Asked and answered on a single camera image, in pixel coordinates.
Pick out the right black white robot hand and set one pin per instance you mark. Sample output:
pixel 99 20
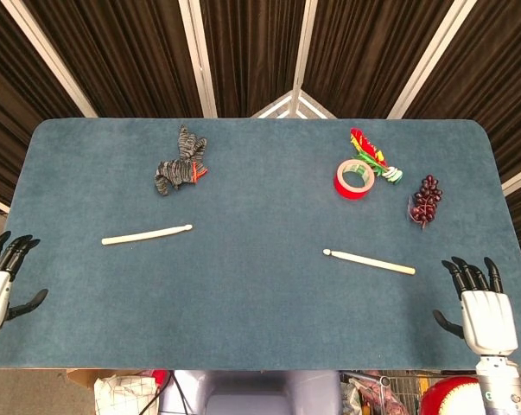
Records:
pixel 489 320

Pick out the pale wooden drumstick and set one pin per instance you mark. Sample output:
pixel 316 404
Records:
pixel 148 234
pixel 372 261

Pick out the red white round ball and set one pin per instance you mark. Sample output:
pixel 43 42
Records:
pixel 450 393

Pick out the brown cardboard box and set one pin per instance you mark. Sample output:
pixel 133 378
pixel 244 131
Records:
pixel 80 376

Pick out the dark purple grape bunch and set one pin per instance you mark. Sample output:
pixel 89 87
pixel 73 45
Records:
pixel 426 201

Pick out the white checked cloth bag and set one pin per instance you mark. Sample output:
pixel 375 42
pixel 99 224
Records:
pixel 122 395

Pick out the red tape roll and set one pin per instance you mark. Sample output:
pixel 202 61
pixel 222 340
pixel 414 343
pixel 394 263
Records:
pixel 348 191

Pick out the brown curtain screen panel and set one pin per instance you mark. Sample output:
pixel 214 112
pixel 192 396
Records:
pixel 9 108
pixel 126 56
pixel 364 56
pixel 493 86
pixel 251 52

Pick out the colourful feather shuttlecock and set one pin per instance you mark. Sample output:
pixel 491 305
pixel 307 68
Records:
pixel 364 142

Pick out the grey knit work glove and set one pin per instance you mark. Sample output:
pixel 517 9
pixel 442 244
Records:
pixel 178 170

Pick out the blue felt table mat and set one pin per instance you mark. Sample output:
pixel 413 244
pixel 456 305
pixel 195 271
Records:
pixel 260 302

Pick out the grey robot torso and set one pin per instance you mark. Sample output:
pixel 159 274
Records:
pixel 251 393

